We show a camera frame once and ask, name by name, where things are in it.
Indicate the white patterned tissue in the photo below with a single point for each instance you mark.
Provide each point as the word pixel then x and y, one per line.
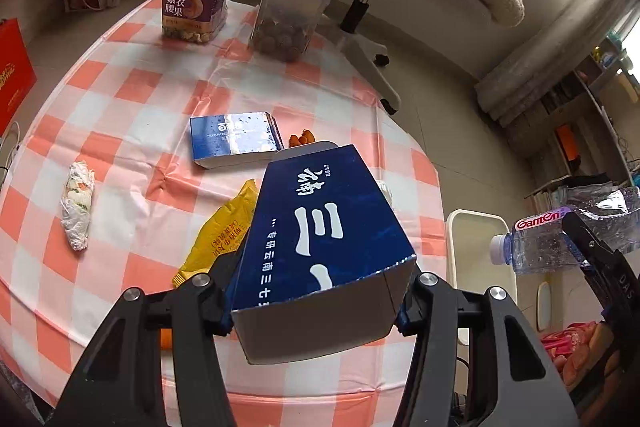
pixel 76 204

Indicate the orange peel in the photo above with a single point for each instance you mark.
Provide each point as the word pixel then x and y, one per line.
pixel 305 138

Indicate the orange box on desk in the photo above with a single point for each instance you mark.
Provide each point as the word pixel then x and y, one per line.
pixel 568 143

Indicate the white bathroom scale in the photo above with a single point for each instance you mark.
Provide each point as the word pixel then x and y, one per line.
pixel 543 306

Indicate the red gift box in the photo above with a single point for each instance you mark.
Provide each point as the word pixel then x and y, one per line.
pixel 17 76

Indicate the blue white snack box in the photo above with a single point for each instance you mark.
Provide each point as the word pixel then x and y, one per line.
pixel 230 140

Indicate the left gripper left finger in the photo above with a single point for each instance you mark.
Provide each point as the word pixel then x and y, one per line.
pixel 117 380

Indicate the yellow snack wrapper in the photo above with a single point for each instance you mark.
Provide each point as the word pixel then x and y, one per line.
pixel 221 234

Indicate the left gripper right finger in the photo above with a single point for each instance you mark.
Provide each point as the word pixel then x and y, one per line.
pixel 512 381

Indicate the wooden computer desk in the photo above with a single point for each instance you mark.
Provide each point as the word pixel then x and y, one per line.
pixel 574 100

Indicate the dark blue paper box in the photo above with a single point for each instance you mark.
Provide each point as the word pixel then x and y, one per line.
pixel 326 262

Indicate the beige lace curtain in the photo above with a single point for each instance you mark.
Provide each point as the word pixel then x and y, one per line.
pixel 531 70

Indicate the clear jar with brown nuts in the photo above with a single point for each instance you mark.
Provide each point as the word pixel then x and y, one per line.
pixel 283 28

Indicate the pink white checkered tablecloth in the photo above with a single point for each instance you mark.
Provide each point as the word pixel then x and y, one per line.
pixel 124 108

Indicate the white plastic trash bin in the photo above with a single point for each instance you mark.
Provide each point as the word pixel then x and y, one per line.
pixel 469 235

